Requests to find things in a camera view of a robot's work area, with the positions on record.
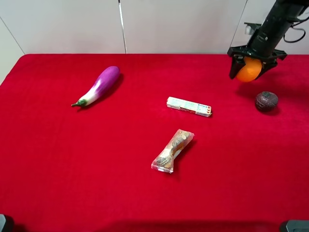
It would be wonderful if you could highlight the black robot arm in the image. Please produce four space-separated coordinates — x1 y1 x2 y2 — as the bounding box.
227 0 309 79

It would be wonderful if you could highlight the clear wrapped cookie pack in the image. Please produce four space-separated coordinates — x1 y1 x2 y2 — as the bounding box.
151 129 194 174

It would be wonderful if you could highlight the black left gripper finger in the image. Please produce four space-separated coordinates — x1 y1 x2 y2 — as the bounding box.
256 58 278 80

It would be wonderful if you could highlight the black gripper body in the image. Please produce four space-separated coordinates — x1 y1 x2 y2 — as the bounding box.
227 29 287 60

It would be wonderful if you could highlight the purple toy eggplant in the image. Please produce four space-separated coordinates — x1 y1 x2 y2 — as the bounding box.
71 66 120 107

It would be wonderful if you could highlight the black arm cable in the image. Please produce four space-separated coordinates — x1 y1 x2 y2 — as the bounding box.
283 9 309 44

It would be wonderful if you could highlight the black base corner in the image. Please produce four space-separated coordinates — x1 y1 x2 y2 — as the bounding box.
0 214 14 232
280 220 309 232

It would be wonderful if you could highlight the black base right corner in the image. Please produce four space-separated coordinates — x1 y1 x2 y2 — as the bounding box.
280 220 309 232

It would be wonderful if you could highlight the black base left corner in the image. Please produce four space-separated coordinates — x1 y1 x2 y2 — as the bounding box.
0 214 14 232

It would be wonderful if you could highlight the white candy roll pack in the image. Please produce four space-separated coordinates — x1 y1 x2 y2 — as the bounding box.
167 97 212 117

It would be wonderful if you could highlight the red table cloth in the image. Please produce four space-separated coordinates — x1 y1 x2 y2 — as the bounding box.
0 54 309 232

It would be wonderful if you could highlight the dark purple mangosteen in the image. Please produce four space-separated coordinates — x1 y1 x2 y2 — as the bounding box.
255 91 279 112

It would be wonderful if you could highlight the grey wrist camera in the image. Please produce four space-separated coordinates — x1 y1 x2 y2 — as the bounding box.
244 22 261 35

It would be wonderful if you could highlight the orange fruit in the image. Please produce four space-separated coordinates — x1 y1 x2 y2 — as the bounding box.
236 57 262 83

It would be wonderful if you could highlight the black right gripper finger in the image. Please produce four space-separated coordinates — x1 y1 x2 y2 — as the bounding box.
229 55 246 79

